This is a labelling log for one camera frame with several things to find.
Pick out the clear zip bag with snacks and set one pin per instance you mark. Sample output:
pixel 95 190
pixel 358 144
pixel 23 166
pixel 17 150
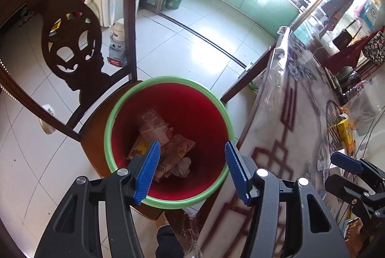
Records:
pixel 365 102

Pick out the black small handbag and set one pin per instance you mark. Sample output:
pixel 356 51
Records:
pixel 342 40

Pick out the hanging blue red towel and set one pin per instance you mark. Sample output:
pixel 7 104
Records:
pixel 334 10

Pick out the red basket with green rim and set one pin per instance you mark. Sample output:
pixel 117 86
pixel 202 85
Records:
pixel 192 127

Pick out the blue smiley hanging pouch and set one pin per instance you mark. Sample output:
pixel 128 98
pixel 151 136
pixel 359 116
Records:
pixel 368 15

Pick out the paper wrapper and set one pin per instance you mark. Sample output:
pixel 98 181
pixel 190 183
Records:
pixel 174 160

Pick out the black patterned hanging bag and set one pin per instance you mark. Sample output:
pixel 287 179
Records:
pixel 374 49

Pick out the yellow iced tea carton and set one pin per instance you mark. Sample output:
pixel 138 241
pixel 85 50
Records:
pixel 346 135

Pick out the white rice cooker on floor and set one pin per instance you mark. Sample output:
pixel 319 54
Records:
pixel 116 54

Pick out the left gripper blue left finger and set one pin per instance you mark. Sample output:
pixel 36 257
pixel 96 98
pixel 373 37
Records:
pixel 124 188

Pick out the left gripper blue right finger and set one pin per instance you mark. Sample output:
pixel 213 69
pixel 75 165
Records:
pixel 259 189

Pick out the dark wooden carved chair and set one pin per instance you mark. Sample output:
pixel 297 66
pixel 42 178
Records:
pixel 71 44

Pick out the colourful sticky note book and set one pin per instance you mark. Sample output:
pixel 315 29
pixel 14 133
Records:
pixel 351 228

